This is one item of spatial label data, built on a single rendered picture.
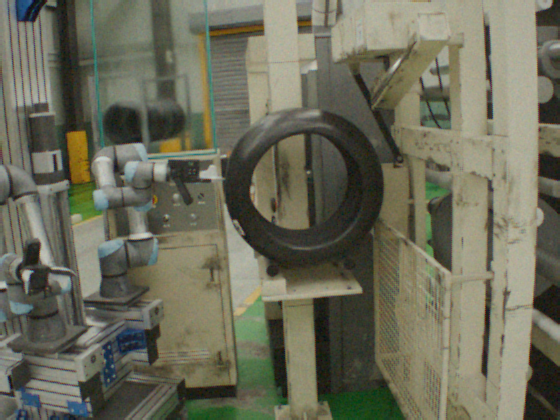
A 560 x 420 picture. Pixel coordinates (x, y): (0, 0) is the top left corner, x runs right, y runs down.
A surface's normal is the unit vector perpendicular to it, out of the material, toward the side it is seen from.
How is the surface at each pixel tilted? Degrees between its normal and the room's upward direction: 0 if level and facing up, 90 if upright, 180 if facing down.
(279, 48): 90
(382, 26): 90
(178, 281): 90
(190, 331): 89
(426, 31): 72
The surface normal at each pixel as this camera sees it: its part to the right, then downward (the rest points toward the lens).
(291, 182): 0.07, 0.19
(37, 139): -0.29, 0.20
